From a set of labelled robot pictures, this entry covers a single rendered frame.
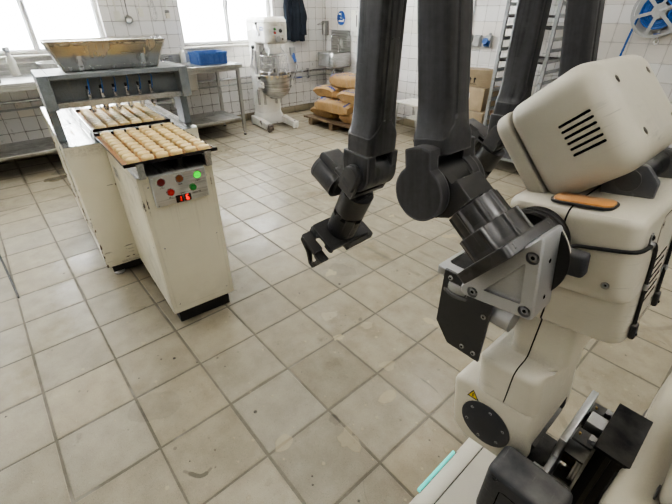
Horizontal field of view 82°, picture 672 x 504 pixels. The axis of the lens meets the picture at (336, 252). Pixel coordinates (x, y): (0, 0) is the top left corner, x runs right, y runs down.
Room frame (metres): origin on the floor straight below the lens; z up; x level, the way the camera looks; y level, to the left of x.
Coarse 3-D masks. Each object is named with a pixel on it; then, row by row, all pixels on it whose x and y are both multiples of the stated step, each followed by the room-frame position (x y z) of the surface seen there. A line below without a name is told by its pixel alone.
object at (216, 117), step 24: (0, 72) 4.34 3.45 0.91; (24, 72) 4.47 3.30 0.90; (192, 72) 5.01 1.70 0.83; (216, 72) 5.84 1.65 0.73; (240, 96) 5.39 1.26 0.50; (192, 120) 5.22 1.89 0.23; (216, 120) 5.22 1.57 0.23; (0, 144) 4.14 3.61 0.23; (24, 144) 4.14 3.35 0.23; (48, 144) 4.14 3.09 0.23
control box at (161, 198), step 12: (192, 168) 1.68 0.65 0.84; (204, 168) 1.70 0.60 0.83; (156, 180) 1.57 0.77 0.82; (168, 180) 1.60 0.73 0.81; (192, 180) 1.66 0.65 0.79; (204, 180) 1.69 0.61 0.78; (156, 192) 1.56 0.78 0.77; (180, 192) 1.62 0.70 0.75; (192, 192) 1.66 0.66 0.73; (204, 192) 1.69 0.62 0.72; (156, 204) 1.56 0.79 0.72; (168, 204) 1.58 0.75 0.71
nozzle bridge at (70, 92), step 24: (48, 72) 2.14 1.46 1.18; (72, 72) 2.14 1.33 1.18; (96, 72) 2.14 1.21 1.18; (120, 72) 2.21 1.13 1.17; (144, 72) 2.28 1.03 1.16; (168, 72) 2.44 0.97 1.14; (48, 96) 2.00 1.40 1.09; (72, 96) 2.13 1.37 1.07; (96, 96) 2.19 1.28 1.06; (120, 96) 2.24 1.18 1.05; (144, 96) 2.29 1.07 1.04; (168, 96) 2.37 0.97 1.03
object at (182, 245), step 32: (192, 160) 1.79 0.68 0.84; (128, 192) 1.79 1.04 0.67; (160, 224) 1.58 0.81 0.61; (192, 224) 1.66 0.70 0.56; (160, 256) 1.56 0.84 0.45; (192, 256) 1.64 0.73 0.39; (224, 256) 1.74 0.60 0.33; (160, 288) 1.71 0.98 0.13; (192, 288) 1.62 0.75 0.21; (224, 288) 1.72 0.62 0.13
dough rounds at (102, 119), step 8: (136, 104) 2.68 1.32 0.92; (80, 112) 2.53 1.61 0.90; (88, 112) 2.44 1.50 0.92; (104, 112) 2.44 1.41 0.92; (112, 112) 2.44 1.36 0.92; (120, 112) 2.45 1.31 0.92; (128, 112) 2.44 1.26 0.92; (136, 112) 2.44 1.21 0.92; (144, 112) 2.48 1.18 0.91; (152, 112) 2.44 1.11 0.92; (88, 120) 2.29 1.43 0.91; (96, 120) 2.23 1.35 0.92; (104, 120) 2.23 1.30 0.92; (112, 120) 2.25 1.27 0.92; (120, 120) 2.23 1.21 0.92; (128, 120) 2.31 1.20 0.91; (136, 120) 2.23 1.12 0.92; (144, 120) 2.25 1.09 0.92; (152, 120) 2.27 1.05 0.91; (96, 128) 2.10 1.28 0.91
